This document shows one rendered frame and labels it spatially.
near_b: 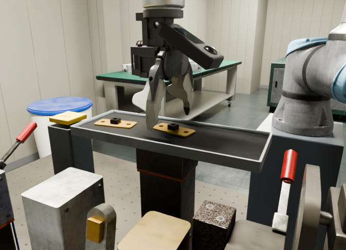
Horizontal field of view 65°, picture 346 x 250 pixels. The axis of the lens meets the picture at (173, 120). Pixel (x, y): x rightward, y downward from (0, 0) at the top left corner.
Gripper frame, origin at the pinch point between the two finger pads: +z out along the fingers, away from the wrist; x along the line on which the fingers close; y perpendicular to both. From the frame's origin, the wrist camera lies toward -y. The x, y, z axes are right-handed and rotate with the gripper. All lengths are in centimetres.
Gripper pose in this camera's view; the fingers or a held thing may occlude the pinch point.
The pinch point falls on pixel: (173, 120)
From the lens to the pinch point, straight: 53.1
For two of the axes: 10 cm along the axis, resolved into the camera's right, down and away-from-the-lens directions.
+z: 0.0, 9.5, 3.0
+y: -8.0, -1.8, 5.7
